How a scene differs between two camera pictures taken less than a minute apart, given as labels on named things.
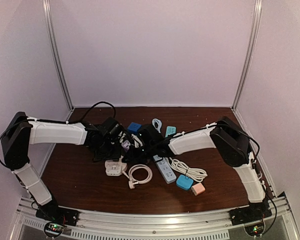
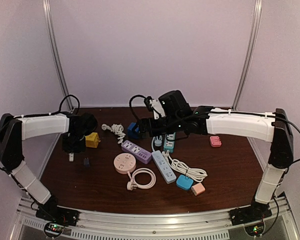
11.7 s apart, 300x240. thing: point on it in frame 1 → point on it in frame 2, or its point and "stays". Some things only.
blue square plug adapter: x=184 y=182 stays
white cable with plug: x=197 y=174 stays
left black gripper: x=115 y=157 → x=66 y=149
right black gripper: x=133 y=157 → x=142 y=123
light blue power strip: x=165 y=169 stays
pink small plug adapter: x=197 y=189 stays
